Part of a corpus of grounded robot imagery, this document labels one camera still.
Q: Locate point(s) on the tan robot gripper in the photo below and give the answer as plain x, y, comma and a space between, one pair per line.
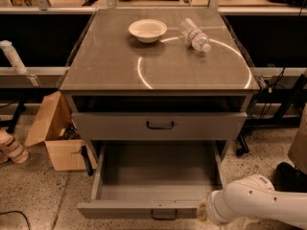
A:
212, 205

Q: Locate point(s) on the grey drawer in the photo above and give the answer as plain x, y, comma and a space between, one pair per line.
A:
151, 126
153, 180

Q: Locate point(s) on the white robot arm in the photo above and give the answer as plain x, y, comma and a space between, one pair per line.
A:
254, 197

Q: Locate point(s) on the grey top drawer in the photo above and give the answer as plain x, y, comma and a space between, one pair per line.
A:
151, 126

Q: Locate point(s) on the grey drawer cabinet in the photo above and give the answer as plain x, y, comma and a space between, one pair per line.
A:
113, 72

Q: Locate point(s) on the black shoe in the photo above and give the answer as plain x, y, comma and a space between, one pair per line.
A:
290, 179

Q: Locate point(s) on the tan trouser leg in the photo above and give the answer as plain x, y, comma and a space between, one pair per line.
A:
298, 150

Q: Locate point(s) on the open cardboard box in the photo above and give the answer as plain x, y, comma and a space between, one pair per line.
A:
52, 119

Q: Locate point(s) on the clear plastic water bottle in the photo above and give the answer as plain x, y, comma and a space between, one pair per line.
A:
194, 35

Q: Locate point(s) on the white paper bowl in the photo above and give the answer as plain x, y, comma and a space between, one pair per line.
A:
148, 30

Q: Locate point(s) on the tan striped cylinder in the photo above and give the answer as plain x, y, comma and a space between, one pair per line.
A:
12, 148

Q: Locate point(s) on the white paper roll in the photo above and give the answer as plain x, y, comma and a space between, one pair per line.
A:
13, 57

